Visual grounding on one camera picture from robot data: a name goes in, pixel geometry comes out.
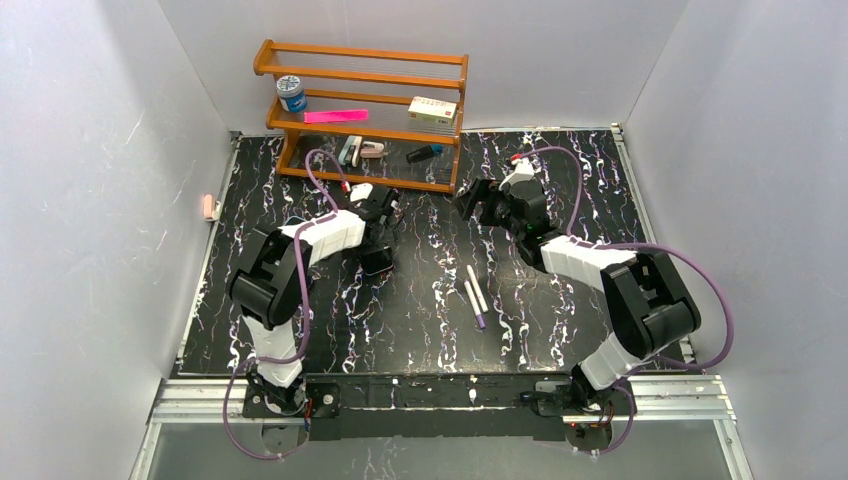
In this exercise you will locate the aluminium front rail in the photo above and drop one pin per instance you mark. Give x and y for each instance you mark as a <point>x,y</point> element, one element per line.
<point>657,397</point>

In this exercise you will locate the white purple marker right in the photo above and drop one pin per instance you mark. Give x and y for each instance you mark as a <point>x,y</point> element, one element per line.
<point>476,288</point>

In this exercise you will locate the teal white stapler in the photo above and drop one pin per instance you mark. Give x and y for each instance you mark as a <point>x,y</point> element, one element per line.
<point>350,152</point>

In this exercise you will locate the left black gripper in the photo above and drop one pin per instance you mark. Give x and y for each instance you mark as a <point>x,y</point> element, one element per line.
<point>385,206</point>

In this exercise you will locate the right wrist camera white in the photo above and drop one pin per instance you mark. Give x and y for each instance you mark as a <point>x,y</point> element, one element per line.
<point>522,170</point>

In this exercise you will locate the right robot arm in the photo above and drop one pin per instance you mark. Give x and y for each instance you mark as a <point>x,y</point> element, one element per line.
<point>647,301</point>

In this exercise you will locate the black marker blue cap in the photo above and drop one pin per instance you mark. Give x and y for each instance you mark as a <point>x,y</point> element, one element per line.
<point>424,153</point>

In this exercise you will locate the pink wall clip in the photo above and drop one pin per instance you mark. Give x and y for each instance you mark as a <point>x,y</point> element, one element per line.
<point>211,208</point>

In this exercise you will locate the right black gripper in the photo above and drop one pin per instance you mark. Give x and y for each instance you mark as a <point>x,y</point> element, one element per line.
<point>484,202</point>

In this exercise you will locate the black smartphone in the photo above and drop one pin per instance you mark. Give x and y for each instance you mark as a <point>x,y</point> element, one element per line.
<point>376,260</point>

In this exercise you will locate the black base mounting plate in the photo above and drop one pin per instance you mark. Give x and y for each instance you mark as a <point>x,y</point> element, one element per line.
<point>537,426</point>

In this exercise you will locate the orange wooden shelf rack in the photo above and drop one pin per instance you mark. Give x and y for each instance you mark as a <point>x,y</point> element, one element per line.
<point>381,82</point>

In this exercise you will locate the white purple marker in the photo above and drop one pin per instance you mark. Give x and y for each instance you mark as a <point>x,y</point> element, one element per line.
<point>478,314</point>
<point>476,288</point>

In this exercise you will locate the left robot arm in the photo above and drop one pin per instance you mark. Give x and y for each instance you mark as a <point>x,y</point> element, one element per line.
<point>270,285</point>

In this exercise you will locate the white purple marker left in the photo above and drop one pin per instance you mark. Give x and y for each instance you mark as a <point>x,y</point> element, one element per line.
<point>478,314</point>

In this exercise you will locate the pink flat strip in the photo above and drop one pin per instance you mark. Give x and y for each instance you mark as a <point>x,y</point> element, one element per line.
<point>336,116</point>

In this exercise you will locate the white red cardboard box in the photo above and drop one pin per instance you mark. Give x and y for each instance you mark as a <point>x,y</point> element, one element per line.
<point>432,110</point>

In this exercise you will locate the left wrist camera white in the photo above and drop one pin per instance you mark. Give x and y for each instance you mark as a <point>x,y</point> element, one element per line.
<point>359,192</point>

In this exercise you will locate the pink small stapler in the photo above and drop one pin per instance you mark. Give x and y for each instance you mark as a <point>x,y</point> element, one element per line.
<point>372,150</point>

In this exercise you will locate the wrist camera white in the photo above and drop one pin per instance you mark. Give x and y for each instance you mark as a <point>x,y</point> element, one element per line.
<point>359,192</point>
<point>522,170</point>

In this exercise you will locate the blue white round jar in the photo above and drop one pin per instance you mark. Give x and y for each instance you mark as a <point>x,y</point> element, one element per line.
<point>291,94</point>

